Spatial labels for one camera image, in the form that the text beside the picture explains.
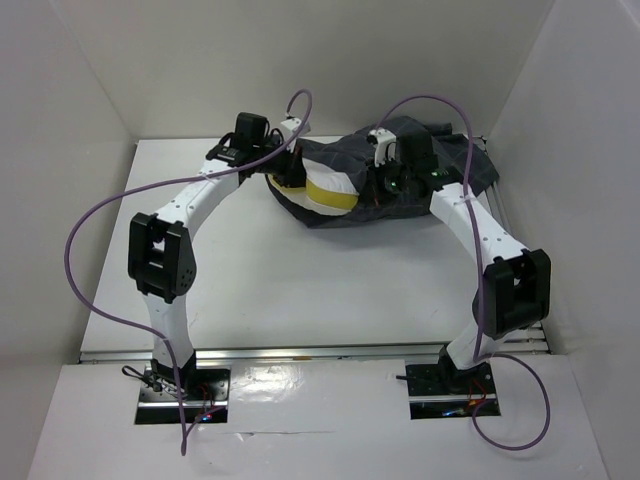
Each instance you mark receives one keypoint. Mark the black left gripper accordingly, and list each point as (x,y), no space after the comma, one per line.
(295,175)

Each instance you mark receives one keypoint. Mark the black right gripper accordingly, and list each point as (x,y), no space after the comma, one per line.
(375,178)

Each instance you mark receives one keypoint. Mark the white pillow with yellow edge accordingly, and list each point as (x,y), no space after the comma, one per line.
(325,191)

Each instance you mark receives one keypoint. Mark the dark grey checked pillowcase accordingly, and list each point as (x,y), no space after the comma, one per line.
(352,155)

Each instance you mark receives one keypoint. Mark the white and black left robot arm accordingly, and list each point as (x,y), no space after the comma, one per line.
(161,258)

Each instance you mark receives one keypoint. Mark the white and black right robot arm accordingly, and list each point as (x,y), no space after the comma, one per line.
(514,285)

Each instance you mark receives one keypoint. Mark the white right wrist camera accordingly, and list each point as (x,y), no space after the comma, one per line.
(384,141)

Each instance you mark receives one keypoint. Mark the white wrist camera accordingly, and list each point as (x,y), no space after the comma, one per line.
(293,126)
(384,141)

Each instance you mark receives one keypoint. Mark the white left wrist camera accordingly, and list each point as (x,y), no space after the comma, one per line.
(293,126)

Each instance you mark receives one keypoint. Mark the aluminium frame rail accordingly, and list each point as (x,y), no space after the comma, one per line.
(269,288)

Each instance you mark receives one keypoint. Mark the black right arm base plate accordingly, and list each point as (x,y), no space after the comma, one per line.
(433,395)

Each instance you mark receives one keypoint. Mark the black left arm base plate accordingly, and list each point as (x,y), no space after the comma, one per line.
(206,400)

